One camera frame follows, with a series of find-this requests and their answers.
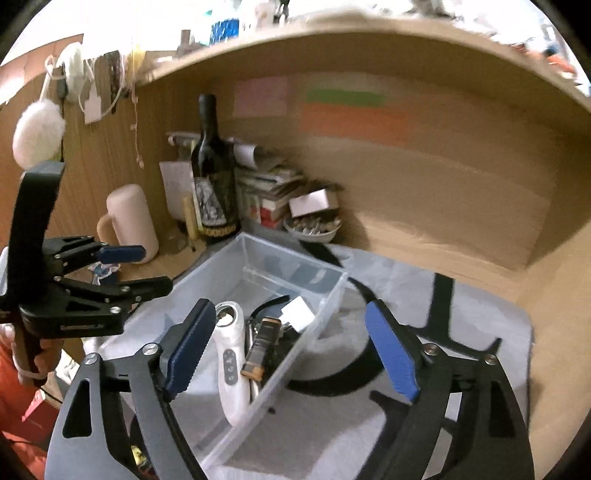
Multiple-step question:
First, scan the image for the dark hanging card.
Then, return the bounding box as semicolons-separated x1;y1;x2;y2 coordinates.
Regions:
104;51;124;93

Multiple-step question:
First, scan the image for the large white fluffy pom-pom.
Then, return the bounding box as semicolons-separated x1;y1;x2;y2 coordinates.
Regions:
12;102;65;169

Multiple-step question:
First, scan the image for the dark wine bottle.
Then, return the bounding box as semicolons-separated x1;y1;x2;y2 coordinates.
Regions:
190;93;241;245

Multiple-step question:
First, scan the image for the black cable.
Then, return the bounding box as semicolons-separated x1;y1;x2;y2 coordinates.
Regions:
249;295;293;324

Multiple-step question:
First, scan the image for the orange red clothing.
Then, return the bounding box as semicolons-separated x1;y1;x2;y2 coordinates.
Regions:
0;344;63;464

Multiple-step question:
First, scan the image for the blue white crocheted item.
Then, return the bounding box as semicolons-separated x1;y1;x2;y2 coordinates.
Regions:
92;263;122;285

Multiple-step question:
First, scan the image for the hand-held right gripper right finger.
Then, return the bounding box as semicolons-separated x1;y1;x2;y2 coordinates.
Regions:
365;299;536;480

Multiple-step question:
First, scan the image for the white wall rack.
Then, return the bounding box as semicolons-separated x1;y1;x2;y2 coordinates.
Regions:
166;131;238;149

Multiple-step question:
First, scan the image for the green sticky note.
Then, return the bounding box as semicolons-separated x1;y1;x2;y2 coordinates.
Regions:
306;88;387;108

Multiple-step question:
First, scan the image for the yellow tassel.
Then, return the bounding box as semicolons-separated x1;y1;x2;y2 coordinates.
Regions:
127;46;147;86

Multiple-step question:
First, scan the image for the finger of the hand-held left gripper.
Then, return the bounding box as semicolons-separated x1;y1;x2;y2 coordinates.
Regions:
44;234;147;274
56;275;174;315

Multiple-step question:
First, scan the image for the small white fluffy pom-pom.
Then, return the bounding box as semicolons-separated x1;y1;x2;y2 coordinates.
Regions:
62;42;87;100

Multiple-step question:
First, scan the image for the black device with orange end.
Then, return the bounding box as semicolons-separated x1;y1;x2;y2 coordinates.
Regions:
240;316;283;382

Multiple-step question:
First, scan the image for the rolled white paper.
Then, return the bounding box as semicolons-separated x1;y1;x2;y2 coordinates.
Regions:
231;143;259;165

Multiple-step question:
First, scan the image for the white translucent container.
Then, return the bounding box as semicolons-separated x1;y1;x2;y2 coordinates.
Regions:
159;160;197;221

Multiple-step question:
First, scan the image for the blue ribbed container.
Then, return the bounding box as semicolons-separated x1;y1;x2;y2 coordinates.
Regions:
210;18;242;47

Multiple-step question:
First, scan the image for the white handheld device with buttons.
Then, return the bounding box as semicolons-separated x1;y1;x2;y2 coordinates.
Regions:
215;301;253;428

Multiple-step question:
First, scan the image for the orange sticky note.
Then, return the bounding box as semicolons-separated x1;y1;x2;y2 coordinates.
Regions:
299;104;411;147

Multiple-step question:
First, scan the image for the clear plastic storage bin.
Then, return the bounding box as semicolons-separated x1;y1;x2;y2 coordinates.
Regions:
99;232;350;469

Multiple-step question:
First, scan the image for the white bowl of small pieces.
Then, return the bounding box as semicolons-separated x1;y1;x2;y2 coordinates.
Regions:
283;213;342;244

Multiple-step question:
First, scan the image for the small white box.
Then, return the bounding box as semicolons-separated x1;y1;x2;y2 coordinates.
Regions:
288;188;340;217

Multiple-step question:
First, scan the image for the person's left hand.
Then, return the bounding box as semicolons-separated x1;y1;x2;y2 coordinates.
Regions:
0;323;63;387

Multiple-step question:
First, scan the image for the stack of books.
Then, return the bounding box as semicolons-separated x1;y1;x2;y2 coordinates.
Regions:
235;159;308;230

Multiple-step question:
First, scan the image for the pink mug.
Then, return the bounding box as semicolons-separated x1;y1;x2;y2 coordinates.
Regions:
96;184;160;265

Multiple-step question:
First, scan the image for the yellow tube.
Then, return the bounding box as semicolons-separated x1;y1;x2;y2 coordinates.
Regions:
182;196;200;241

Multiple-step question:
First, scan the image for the pink sticky note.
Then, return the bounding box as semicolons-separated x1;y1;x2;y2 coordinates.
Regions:
232;76;291;117

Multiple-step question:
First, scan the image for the grey mat with black pattern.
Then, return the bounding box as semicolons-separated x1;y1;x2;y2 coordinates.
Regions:
129;240;536;480

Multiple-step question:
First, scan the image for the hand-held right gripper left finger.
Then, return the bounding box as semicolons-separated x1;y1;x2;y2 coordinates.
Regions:
44;298;218;480

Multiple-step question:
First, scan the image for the hanging bead string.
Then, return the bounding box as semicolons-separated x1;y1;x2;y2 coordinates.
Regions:
130;88;145;168

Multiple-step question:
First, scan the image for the brown cardboard sheet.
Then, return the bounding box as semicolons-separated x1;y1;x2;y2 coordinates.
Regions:
115;240;208;283

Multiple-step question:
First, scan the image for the white plug adapter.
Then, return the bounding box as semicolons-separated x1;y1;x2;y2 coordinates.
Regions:
281;296;315;333

